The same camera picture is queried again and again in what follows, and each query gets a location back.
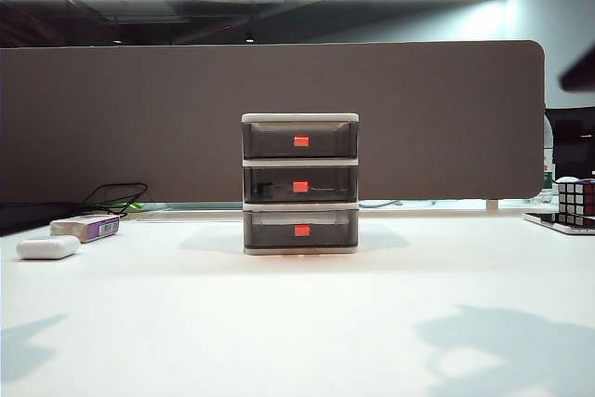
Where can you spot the white flat phone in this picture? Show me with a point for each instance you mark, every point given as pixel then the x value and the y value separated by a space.
pixel 544 219

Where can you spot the black rubiks cube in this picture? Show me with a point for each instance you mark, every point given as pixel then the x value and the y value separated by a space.
pixel 576 202

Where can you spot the white partition bracket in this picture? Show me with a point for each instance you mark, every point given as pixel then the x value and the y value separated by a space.
pixel 492 204

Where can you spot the three-drawer translucent grey organizer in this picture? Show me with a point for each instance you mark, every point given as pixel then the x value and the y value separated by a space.
pixel 297 115

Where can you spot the purple white tissue pack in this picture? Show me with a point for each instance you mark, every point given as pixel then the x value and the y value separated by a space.
pixel 88 228

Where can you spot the white earbuds case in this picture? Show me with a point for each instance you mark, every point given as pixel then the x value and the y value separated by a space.
pixel 46 248

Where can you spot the brown desk partition panel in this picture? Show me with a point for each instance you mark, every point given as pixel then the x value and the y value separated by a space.
pixel 162 113

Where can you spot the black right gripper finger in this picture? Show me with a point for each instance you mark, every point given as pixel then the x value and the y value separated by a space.
pixel 581 71

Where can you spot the black laptop bag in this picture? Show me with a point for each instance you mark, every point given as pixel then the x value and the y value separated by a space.
pixel 32 218

